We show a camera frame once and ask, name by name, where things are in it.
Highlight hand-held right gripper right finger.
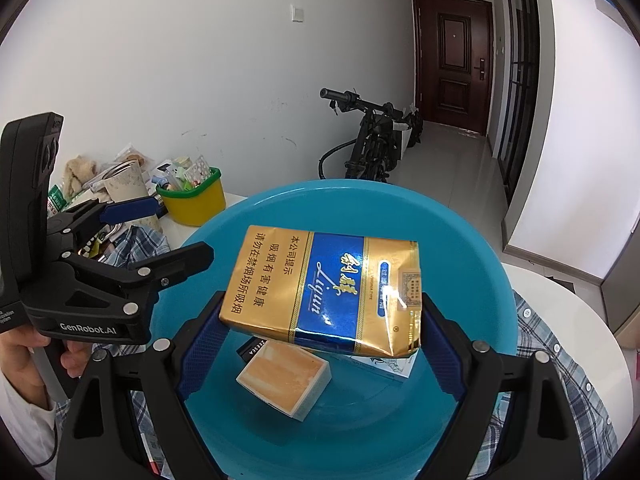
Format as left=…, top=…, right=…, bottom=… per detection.
left=420, top=291, right=587, bottom=480

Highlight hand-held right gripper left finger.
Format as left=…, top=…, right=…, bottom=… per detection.
left=54, top=290, right=237, bottom=480

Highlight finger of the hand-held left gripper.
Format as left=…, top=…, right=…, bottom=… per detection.
left=29, top=241, right=216, bottom=312
left=47, top=196, right=161, bottom=257

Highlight small black box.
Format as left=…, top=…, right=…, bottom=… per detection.
left=236, top=337, right=271, bottom=361

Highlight orange white box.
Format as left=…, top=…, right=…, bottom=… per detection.
left=235, top=341, right=333, bottom=422

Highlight blue plastic basin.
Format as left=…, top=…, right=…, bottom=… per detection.
left=147, top=180, right=518, bottom=480

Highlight gold blue cigarette pack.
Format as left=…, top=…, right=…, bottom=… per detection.
left=218, top=225, right=423, bottom=359

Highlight person's left forearm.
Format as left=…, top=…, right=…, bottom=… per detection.
left=0, top=375, right=66, bottom=466

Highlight person's left hand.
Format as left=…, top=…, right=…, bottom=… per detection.
left=0, top=329, right=93, bottom=387

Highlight beige tumbler cup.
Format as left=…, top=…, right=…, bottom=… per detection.
left=102, top=160, right=151, bottom=203

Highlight green label pack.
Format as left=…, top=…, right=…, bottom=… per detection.
left=47, top=185, right=68, bottom=218

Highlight white printed box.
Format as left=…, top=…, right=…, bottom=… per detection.
left=150, top=159, right=176, bottom=186

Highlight blue white cigarette box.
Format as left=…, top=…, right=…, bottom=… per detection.
left=345, top=350, right=416, bottom=381

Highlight clear snack packet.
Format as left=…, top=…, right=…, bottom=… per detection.
left=116, top=144, right=153, bottom=166

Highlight yellow bin green rim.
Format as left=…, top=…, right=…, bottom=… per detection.
left=156, top=166, right=227, bottom=227

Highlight beige plush toy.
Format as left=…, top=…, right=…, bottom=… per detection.
left=62, top=157, right=101, bottom=196

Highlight pill blister pack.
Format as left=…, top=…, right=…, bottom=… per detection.
left=187, top=157, right=213, bottom=183

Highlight blue plaid shirt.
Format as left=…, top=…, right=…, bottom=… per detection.
left=102, top=225, right=621, bottom=480

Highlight grey cabinet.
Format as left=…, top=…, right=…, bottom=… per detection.
left=600, top=220, right=640, bottom=346

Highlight black folding electric bike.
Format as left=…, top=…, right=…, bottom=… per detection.
left=317, top=87, right=426, bottom=183

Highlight black framed glass door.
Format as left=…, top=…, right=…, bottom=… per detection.
left=492, top=0, right=541, bottom=206

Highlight dark brown entrance door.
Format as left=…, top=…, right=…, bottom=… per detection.
left=411, top=0, right=493, bottom=136

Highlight black cable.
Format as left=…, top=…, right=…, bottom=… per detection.
left=32, top=400, right=63, bottom=466

